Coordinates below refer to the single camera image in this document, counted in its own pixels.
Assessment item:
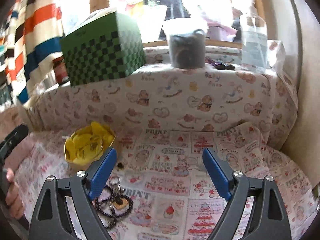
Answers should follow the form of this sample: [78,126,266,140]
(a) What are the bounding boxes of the gold octagonal jewelry box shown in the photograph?
[63,125,119,172]

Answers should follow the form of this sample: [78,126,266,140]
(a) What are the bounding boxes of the yellow tissue paper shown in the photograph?
[64,121,116,165]

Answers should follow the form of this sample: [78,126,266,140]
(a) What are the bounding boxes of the person's left hand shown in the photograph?
[5,168,24,220]

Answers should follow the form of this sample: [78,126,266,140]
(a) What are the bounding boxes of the clear spray bottle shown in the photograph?
[240,0,268,73]

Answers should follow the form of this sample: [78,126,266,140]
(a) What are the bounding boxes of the red jar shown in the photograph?
[52,56,69,85]

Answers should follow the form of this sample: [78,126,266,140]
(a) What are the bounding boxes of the green checkered box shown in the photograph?
[60,11,146,86]

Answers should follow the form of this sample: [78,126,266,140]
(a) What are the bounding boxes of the silver bangle bracelet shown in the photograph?
[108,175,125,196]

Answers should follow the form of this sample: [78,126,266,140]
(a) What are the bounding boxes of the grey container white lid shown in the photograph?
[163,18,208,69]

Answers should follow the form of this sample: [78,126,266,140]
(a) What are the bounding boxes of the purple black hair clip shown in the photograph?
[205,57,235,71]

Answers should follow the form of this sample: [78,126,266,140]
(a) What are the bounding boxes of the black beaded necklace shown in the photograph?
[94,184,134,229]

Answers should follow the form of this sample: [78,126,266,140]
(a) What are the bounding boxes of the striped colourful blanket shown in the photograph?
[4,0,63,103]

